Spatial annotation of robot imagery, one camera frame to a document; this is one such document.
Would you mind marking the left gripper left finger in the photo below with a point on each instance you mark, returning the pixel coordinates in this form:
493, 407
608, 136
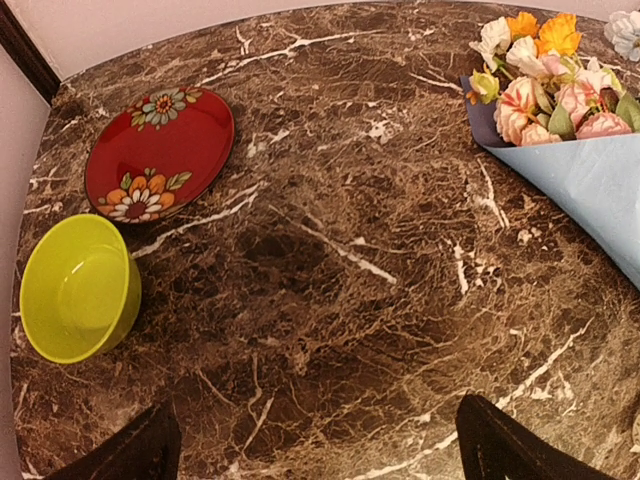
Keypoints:
148, 447

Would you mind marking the light blue fake flower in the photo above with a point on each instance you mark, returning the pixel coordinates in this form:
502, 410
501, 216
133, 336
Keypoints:
623, 31

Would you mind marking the blue wrapping paper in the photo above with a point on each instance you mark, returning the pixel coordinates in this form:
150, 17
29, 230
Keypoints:
595, 181

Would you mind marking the left black frame post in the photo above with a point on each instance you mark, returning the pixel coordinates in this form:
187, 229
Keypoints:
26, 55

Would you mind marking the green bowl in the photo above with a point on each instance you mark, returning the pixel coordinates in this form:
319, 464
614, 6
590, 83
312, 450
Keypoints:
81, 290

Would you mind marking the pink fake flower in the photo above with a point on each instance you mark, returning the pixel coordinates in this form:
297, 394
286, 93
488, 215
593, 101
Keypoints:
561, 101

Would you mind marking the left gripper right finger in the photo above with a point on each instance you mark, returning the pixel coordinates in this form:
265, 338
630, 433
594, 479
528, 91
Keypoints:
493, 445

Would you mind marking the red decorated plate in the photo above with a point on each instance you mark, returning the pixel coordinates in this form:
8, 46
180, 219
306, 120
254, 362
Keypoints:
160, 154

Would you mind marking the orange fake flower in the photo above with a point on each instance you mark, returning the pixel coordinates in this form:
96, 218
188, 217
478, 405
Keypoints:
556, 34

